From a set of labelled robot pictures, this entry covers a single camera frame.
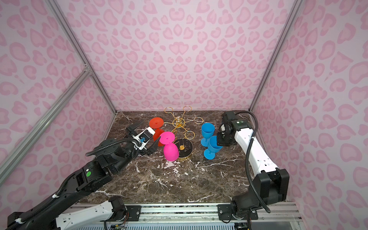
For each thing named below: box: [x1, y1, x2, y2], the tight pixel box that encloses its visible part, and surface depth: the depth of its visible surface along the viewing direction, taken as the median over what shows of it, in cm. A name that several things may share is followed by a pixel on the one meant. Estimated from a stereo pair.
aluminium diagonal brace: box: [0, 68, 92, 187], surface depth 70 cm
